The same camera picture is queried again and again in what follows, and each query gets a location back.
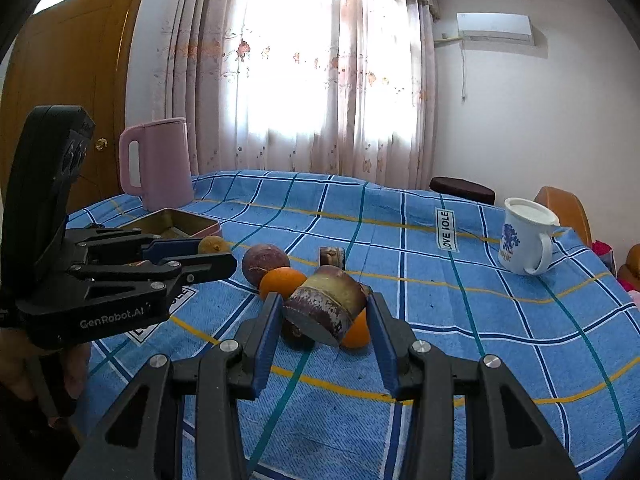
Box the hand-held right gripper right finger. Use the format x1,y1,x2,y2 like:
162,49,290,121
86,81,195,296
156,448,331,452
365,294,581,480

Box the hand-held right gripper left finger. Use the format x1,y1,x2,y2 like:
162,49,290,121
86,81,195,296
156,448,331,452
62,292,286,480

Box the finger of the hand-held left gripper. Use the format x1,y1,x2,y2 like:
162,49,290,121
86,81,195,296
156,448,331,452
70,252,238,306
65,227,202,266

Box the brown longan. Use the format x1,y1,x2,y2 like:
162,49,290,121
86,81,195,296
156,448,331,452
198,235,231,256

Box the orange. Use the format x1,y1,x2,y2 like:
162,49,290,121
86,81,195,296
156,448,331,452
341,309,372,350
259,268,309,302

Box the small dark wrinkled passion fruit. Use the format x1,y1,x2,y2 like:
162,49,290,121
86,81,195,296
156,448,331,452
280,316,316,351

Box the rectangular metal tin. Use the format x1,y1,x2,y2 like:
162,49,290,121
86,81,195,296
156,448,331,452
120,208,223,242

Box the purple mangosteen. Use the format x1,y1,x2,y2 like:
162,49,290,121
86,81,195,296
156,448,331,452
242,243,291,287

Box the person's left hand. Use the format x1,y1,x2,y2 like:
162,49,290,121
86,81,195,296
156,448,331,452
0,327,91,403

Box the blue plaid tablecloth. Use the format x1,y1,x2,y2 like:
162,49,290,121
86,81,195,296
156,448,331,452
65,170,640,480

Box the pink electric kettle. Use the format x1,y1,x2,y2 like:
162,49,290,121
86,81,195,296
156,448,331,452
119,117,195,212

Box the wooden door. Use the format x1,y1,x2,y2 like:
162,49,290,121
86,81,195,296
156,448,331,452
0,0,151,202

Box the white mug with blue print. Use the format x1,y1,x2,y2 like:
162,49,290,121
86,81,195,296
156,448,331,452
497,197,561,276

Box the dark round stool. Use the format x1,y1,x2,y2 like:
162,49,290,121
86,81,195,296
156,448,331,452
429,176,496,206

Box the floral sheer curtain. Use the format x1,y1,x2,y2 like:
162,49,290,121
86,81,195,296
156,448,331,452
125,0,441,192

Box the orange leather chair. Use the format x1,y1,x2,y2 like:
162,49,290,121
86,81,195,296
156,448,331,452
617,242,640,287
534,186,593,247

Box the white air conditioner pipe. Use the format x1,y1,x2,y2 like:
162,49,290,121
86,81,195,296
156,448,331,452
433,34,470,102

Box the white air conditioner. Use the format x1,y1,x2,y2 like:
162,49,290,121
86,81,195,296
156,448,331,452
456,12,535,45

